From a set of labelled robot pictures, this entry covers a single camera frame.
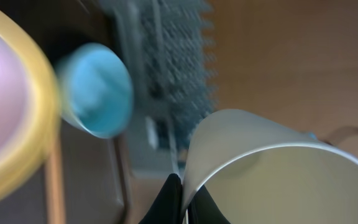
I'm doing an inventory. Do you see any white cup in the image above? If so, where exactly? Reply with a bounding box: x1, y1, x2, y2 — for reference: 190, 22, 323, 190
181, 110, 358, 223

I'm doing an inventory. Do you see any grey dishwasher rack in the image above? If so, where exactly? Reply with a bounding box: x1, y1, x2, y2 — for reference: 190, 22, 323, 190
101, 0, 216, 179

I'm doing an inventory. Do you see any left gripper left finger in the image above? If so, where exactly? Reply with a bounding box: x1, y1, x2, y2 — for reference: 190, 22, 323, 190
139, 174, 182, 224

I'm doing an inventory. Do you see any light blue bowl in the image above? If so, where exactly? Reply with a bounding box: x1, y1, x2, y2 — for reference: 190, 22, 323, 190
54, 42, 134, 139

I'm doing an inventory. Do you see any white rice bowl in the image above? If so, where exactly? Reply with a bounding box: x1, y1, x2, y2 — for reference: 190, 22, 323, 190
0, 23, 32, 164

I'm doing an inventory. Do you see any yellow plate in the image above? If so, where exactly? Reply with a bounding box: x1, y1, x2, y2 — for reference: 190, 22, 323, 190
0, 11, 60, 201

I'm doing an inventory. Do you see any brown serving tray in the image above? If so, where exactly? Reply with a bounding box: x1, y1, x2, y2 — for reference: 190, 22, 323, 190
0, 0, 125, 223

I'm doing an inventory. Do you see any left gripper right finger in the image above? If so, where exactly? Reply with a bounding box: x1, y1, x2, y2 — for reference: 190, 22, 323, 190
188, 185, 230, 224

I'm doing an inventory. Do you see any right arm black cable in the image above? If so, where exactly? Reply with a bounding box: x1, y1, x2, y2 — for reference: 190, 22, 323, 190
321, 125, 358, 169

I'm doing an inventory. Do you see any wooden chopstick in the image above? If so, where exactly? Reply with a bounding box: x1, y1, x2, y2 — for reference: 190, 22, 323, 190
44, 138, 66, 224

